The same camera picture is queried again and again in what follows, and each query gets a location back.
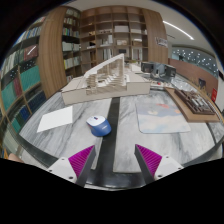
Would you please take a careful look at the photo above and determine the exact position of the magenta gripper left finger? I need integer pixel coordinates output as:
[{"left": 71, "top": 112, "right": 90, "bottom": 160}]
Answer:
[{"left": 47, "top": 145, "right": 96, "bottom": 187}]

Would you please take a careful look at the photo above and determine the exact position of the wooden back wall shelving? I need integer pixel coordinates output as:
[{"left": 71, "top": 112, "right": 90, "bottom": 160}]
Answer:
[{"left": 80, "top": 5, "right": 168, "bottom": 73}]

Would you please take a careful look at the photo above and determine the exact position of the wooden bookshelf with books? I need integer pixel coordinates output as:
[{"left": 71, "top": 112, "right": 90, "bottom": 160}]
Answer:
[{"left": 0, "top": 8, "right": 81, "bottom": 158}]

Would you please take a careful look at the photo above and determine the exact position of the blue and white computer mouse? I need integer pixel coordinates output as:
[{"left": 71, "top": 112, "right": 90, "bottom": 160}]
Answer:
[{"left": 86, "top": 115, "right": 111, "bottom": 137}]

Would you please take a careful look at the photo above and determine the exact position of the white architectural building model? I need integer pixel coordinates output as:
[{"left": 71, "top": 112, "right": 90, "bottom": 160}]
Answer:
[{"left": 62, "top": 54, "right": 150, "bottom": 105}]

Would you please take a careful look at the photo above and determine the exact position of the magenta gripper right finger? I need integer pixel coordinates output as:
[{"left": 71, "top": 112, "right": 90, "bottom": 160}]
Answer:
[{"left": 134, "top": 144, "right": 183, "bottom": 184}]

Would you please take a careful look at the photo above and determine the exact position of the brown architectural model on board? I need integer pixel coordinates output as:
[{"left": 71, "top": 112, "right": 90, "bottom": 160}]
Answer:
[{"left": 165, "top": 87, "right": 220, "bottom": 122}]

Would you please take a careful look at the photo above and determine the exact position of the white paper sheet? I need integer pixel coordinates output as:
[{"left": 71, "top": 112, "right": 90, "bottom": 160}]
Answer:
[{"left": 37, "top": 106, "right": 73, "bottom": 132}]

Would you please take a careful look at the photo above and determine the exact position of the pastel printed mouse pad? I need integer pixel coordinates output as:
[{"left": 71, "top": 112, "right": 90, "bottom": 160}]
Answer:
[{"left": 136, "top": 103, "right": 191, "bottom": 134}]

